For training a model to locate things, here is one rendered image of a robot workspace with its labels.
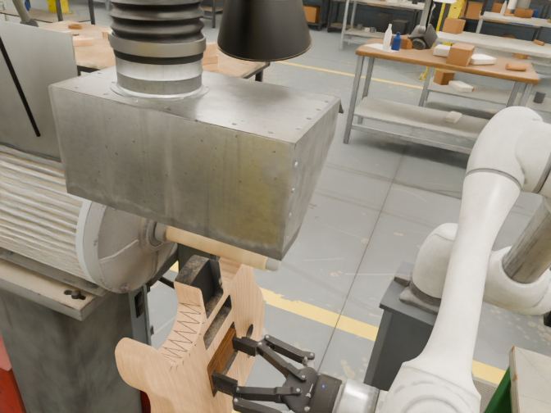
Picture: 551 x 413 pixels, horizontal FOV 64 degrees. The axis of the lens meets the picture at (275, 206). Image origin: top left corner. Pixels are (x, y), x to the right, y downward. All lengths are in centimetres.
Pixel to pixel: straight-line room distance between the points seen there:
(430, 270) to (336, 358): 93
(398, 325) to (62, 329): 103
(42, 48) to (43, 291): 43
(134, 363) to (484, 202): 64
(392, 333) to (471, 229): 81
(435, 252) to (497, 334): 132
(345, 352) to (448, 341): 167
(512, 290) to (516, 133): 58
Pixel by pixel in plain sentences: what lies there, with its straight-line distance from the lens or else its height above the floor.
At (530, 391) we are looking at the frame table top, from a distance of 114.
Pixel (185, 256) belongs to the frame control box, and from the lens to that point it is 108.
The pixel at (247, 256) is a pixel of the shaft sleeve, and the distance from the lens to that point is 71.
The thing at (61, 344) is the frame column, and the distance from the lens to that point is 102.
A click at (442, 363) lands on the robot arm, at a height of 125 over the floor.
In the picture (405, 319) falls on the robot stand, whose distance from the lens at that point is 155.
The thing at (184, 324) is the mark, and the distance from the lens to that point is 71.
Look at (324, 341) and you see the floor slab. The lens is 232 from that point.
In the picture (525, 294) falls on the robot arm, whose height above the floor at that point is 91.
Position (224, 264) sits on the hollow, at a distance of 79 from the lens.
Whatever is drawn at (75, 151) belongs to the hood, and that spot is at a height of 145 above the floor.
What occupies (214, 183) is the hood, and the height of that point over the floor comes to 146.
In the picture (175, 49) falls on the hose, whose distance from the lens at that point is 51.
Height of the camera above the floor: 169
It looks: 31 degrees down
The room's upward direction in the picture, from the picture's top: 6 degrees clockwise
